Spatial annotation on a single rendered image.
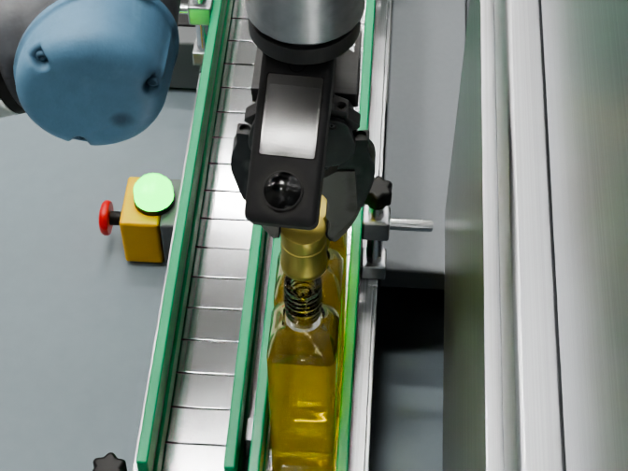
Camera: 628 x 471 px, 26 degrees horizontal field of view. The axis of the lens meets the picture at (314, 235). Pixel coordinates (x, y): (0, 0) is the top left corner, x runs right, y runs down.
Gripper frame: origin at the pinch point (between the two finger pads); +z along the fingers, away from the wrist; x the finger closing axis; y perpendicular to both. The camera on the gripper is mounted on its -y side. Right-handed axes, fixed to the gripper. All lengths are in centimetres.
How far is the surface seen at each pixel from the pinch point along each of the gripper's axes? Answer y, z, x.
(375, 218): 20.3, 22.7, -5.1
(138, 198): 31, 35, 21
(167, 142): 48, 45, 21
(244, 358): 4.0, 23.4, 5.8
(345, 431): -2.7, 23.4, -3.6
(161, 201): 31, 35, 18
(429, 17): 59, 32, -10
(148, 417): -2.6, 23.4, 13.4
